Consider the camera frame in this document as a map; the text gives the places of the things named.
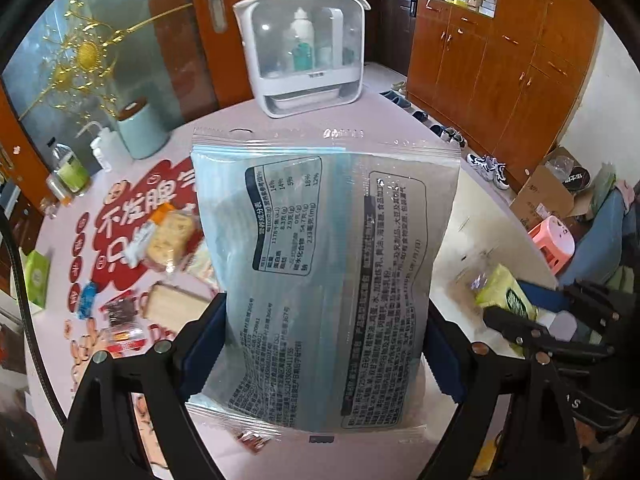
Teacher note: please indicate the dark brown snack packet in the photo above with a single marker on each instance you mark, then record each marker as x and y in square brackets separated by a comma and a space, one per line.
[120, 312]

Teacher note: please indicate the green plastic bag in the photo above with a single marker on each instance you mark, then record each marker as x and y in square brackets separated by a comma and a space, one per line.
[605, 185]

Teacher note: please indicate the blue fabric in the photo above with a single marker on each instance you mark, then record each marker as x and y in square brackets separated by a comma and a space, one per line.
[600, 230]

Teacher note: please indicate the pink plastic stool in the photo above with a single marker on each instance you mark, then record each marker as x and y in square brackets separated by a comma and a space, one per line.
[550, 240]

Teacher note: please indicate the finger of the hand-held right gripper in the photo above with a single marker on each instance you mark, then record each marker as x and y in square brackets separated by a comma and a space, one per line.
[525, 332]
[542, 300]

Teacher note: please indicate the wooden cabinet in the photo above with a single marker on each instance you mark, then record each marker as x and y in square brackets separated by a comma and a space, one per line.
[500, 85]

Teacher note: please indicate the cardboard box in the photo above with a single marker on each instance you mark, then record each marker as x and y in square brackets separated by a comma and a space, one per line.
[540, 200]

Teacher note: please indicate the glass door gold decoration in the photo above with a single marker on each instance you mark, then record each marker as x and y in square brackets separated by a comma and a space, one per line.
[100, 20]

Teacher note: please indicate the yellow-green snack packet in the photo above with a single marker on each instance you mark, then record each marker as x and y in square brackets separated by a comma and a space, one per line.
[502, 290]

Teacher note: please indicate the clear bottle green label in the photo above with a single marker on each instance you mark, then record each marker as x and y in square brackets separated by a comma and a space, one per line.
[72, 172]

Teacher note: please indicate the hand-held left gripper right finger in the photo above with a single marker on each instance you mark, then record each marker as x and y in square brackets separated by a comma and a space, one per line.
[441, 350]

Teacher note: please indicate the green tissue box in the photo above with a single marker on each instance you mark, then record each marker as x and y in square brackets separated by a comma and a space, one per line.
[37, 277]

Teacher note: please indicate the dark entrance door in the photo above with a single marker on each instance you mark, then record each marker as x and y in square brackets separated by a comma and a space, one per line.
[390, 20]

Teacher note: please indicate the blue-grey slipper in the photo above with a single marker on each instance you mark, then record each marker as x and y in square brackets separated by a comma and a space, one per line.
[387, 94]
[401, 103]

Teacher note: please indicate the teal small bottle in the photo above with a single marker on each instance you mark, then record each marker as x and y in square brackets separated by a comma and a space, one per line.
[302, 57]

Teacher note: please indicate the pale cracker packet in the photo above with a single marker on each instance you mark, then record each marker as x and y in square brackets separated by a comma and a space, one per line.
[200, 265]

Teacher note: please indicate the blue candy wrapper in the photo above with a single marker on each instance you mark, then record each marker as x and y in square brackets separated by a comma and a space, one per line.
[86, 300]

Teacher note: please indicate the mint green canister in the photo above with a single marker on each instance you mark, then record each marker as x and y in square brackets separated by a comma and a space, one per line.
[142, 132]

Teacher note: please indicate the white shoe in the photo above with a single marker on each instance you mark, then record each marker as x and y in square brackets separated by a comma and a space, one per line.
[458, 141]
[450, 134]

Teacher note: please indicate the white storage box clear lid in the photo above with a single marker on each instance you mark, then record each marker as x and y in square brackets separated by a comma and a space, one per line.
[300, 95]

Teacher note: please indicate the sliced bread packet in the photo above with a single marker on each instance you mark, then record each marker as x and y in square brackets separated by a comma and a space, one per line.
[170, 305]

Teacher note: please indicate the blue slipper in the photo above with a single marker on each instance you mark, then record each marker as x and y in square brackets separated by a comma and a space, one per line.
[436, 130]
[419, 116]

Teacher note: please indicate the black white sneaker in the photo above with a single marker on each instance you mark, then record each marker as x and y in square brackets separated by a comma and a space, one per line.
[500, 175]
[480, 166]

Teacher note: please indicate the orange white snack packet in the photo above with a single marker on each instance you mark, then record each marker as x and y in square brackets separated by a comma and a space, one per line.
[137, 247]

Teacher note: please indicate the yellow cracker packet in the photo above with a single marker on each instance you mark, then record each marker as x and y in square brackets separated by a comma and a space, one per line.
[170, 240]

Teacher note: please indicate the small red snack packet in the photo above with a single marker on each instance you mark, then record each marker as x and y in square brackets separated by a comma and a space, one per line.
[125, 342]

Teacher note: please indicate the blue-grey snack packet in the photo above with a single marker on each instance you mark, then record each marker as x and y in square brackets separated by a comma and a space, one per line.
[325, 260]

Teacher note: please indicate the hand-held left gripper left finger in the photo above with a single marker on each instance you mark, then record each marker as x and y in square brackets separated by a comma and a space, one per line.
[200, 350]

